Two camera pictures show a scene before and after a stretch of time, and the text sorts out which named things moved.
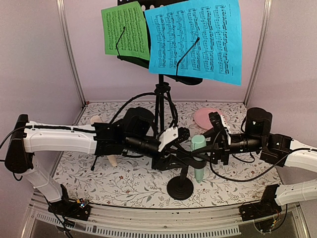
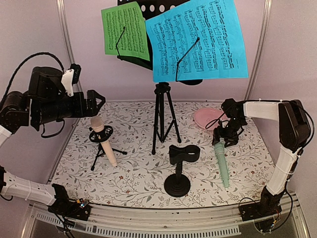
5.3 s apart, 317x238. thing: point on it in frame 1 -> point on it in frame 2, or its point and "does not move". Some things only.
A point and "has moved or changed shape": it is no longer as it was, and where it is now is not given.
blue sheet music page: (216, 56) does not move
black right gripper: (219, 147) -> (218, 134)
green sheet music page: (133, 42) does not move
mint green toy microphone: (197, 142) -> (220, 148)
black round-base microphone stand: (181, 188) has moved or changed shape
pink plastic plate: (202, 119) does not move
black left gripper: (163, 163) -> (81, 110)
